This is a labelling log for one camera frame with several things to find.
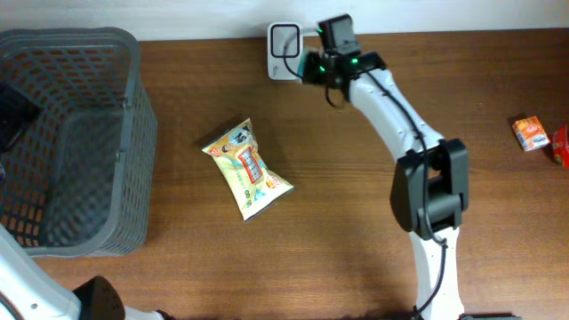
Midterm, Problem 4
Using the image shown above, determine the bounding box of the red Hacks candy bag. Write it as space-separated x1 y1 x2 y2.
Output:
551 124 569 168

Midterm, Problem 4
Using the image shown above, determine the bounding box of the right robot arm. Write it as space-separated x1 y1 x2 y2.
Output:
298 51 469 319

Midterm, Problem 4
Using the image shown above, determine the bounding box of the green tissue pack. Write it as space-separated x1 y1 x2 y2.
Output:
298 52 308 78

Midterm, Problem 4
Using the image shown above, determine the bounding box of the grey plastic mesh basket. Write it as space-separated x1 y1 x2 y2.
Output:
1 28 157 258

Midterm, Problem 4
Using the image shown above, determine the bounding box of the orange tissue pack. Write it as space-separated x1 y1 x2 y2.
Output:
512 116 550 151

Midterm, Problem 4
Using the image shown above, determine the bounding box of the white barcode scanner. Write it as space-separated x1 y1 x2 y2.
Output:
267 21 303 81

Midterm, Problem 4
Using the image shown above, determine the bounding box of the yellow snack bag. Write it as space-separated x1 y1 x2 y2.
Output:
202 118 294 221

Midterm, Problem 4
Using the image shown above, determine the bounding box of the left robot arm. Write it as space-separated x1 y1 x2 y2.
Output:
1 84 171 320

